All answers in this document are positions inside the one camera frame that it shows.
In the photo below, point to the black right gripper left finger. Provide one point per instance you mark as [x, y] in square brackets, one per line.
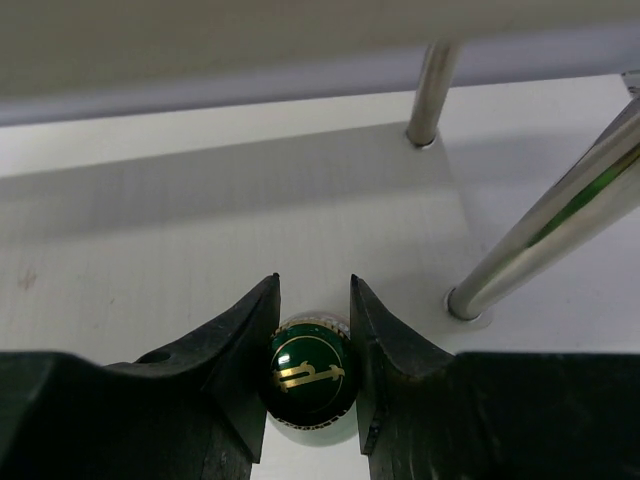
[187, 410]

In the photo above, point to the white two-tier shelf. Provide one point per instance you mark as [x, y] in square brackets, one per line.
[159, 158]

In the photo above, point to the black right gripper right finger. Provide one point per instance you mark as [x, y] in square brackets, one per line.
[423, 413]

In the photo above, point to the green glass bottle red label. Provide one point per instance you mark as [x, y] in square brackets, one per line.
[309, 379]

